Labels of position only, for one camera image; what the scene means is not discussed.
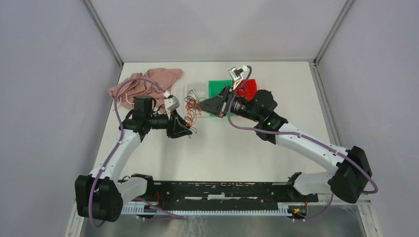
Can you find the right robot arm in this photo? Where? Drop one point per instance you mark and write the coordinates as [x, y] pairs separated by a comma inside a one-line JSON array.
[[347, 171]]

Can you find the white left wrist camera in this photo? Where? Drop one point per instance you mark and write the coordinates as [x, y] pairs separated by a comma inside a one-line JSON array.
[[171, 104]]

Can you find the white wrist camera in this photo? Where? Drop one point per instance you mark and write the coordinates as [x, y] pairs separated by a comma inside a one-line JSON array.
[[171, 104], [236, 75]]

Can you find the pink cloth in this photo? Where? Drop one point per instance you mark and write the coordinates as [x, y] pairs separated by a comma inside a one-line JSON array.
[[165, 78]]

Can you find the red plastic bin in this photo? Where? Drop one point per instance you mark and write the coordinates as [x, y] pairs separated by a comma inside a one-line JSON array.
[[247, 90]]

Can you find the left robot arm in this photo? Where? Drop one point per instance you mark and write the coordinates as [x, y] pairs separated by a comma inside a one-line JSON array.
[[99, 195]]

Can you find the green plastic bin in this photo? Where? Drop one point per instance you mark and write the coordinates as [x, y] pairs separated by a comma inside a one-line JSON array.
[[216, 85]]

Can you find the aluminium frame rail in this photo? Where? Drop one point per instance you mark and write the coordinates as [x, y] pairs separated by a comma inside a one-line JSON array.
[[364, 205]]

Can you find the clear plastic bin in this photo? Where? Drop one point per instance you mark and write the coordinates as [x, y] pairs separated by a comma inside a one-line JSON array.
[[197, 91]]

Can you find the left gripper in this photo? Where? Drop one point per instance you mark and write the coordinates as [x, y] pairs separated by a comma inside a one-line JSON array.
[[178, 129]]

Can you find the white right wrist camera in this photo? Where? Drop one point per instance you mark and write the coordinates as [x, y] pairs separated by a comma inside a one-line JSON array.
[[236, 75]]

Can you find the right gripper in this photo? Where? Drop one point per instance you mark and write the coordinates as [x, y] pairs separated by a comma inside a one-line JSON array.
[[216, 105]]

